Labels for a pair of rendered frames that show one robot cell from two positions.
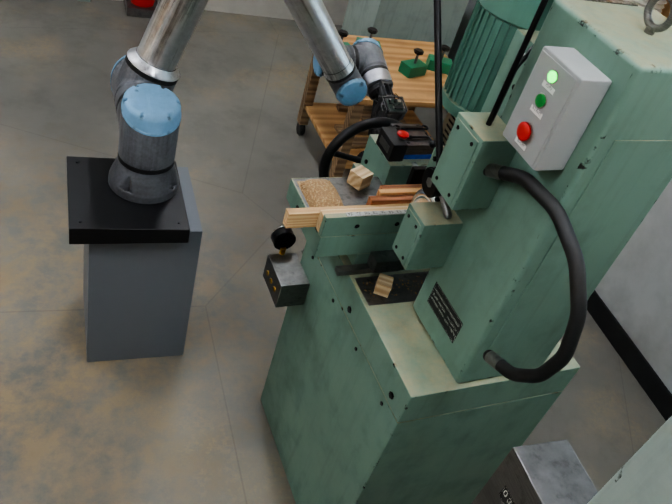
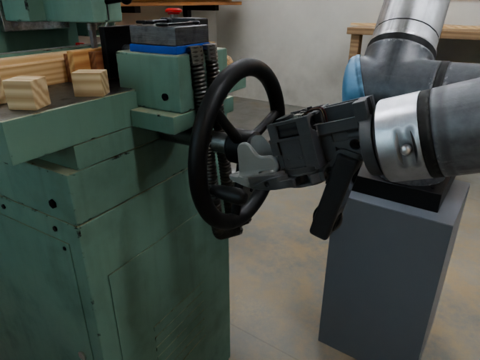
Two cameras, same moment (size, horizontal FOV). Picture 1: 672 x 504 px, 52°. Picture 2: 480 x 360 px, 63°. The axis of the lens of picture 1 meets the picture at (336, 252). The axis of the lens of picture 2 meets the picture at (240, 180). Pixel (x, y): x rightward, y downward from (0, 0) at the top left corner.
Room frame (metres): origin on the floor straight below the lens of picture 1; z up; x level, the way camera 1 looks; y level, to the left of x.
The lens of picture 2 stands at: (2.21, -0.29, 1.04)
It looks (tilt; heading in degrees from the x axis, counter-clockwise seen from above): 24 degrees down; 154
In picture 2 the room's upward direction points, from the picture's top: straight up
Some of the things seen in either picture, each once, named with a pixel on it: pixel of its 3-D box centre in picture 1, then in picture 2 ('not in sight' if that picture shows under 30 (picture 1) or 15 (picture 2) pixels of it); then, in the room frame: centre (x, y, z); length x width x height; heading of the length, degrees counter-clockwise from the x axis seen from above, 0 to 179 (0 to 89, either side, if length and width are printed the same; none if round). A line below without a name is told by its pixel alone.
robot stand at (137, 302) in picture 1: (136, 265); (388, 266); (1.50, 0.58, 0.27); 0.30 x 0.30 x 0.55; 29
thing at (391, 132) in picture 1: (405, 139); (175, 31); (1.52, -0.07, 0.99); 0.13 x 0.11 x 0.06; 123
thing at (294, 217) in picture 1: (422, 211); (111, 62); (1.34, -0.16, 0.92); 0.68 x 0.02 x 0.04; 123
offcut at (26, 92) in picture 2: not in sight; (27, 92); (1.59, -0.31, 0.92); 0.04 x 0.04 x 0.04; 59
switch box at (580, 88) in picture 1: (553, 109); not in sight; (1.01, -0.25, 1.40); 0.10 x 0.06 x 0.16; 33
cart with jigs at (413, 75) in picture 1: (384, 107); not in sight; (2.92, 0.00, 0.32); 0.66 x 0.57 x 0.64; 121
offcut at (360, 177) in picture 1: (360, 177); not in sight; (1.40, 0.00, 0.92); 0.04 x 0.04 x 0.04; 61
